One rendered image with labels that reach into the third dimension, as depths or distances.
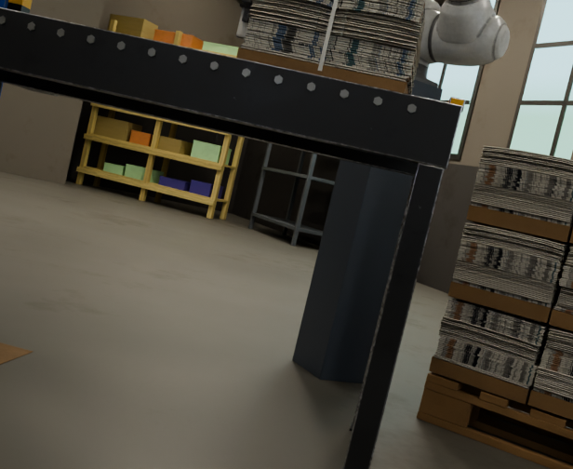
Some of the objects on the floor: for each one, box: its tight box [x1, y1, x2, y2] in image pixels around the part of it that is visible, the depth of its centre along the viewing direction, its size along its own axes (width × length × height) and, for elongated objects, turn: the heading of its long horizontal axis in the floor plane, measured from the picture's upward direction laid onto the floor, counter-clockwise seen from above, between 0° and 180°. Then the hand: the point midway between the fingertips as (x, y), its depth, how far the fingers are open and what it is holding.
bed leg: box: [342, 163, 444, 469], centre depth 144 cm, size 6×6×68 cm
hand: (246, 23), depth 176 cm, fingers closed
